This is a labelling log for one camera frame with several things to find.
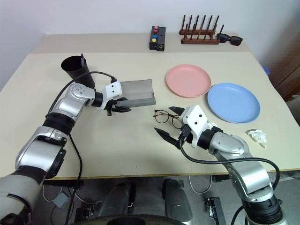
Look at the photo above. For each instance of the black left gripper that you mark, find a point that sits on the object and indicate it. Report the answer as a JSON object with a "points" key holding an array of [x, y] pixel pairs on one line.
{"points": [[110, 105]]}

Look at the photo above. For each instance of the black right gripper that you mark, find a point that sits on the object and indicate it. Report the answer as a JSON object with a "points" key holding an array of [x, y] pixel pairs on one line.
{"points": [[185, 136]]}

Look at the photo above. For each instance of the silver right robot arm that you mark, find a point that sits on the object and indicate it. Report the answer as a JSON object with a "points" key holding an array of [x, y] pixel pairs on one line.
{"points": [[234, 143]]}

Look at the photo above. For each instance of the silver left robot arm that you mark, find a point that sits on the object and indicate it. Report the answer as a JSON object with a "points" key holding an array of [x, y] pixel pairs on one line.
{"points": [[68, 105]]}

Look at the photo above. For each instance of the grey glasses case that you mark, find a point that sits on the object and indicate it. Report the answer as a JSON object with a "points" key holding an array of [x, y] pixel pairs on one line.
{"points": [[138, 93]]}

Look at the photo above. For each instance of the black plastic cup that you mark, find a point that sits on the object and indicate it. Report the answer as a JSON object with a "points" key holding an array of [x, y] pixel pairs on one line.
{"points": [[79, 72]]}

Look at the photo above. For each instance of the tortoiseshell eyeglasses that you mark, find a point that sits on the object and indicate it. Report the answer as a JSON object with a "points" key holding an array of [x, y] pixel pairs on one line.
{"points": [[161, 117]]}

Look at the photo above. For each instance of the pink plate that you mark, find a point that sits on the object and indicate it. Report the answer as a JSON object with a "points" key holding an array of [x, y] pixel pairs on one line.
{"points": [[188, 80]]}

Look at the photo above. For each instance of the blue plate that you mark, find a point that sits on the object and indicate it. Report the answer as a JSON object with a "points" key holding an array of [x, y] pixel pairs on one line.
{"points": [[233, 103]]}

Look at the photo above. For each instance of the dark rounded shape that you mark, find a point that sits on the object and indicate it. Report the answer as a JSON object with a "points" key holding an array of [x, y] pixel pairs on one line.
{"points": [[177, 199], [117, 199]]}

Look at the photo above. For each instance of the black box with coloured buttons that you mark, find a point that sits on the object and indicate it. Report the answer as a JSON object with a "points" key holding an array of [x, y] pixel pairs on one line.
{"points": [[154, 38]]}

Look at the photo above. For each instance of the plain black box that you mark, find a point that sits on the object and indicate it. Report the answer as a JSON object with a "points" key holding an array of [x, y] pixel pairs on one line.
{"points": [[161, 38]]}

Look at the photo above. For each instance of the crumpled white tissue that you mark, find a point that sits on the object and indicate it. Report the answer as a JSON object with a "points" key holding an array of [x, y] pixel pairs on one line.
{"points": [[257, 136]]}

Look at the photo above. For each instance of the wooden plate rack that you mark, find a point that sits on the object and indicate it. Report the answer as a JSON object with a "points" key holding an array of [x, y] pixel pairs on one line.
{"points": [[199, 38]]}

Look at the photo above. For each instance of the black floor device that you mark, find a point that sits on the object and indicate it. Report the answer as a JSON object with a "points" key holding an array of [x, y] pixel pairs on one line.
{"points": [[85, 212], [213, 207]]}

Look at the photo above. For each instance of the black table crossbar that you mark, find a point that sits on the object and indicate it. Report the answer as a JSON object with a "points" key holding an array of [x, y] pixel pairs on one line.
{"points": [[61, 183]]}

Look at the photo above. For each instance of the black sunglasses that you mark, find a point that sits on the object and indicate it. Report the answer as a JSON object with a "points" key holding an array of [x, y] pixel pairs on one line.
{"points": [[230, 39]]}

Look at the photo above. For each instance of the dark curved base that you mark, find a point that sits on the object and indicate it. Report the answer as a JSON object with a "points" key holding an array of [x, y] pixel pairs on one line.
{"points": [[131, 220]]}

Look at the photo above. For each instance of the blue plastic object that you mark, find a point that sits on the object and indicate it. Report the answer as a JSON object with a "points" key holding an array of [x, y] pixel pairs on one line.
{"points": [[267, 70]]}

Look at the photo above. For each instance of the small grey box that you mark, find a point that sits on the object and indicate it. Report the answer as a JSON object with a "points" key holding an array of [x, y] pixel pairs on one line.
{"points": [[61, 199]]}

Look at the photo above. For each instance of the brown wooden cabinet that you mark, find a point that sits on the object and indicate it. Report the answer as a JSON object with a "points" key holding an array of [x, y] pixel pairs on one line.
{"points": [[289, 82]]}

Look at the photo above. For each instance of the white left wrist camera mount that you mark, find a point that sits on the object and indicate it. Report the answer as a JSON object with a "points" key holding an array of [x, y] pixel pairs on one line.
{"points": [[113, 89]]}

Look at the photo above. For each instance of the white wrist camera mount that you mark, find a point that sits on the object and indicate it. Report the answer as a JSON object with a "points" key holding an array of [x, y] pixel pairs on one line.
{"points": [[113, 89], [195, 118]]}

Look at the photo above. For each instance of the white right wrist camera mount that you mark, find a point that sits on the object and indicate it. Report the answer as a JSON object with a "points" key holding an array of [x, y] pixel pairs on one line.
{"points": [[195, 118]]}

